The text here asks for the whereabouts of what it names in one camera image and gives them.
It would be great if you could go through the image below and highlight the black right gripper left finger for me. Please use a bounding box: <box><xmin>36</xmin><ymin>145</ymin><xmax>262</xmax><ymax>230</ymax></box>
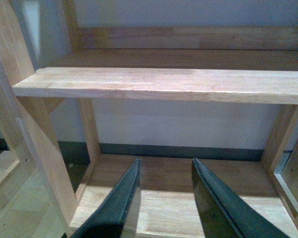
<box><xmin>72</xmin><ymin>159</ymin><xmax>142</xmax><ymax>238</ymax></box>

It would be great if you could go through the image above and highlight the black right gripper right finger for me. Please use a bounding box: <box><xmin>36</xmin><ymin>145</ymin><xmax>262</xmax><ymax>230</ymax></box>
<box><xmin>191</xmin><ymin>158</ymin><xmax>288</xmax><ymax>238</ymax></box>

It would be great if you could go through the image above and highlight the light wooden shelf unit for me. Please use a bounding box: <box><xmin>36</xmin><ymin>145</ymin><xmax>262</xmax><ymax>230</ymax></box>
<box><xmin>0</xmin><ymin>0</ymin><xmax>298</xmax><ymax>235</ymax></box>

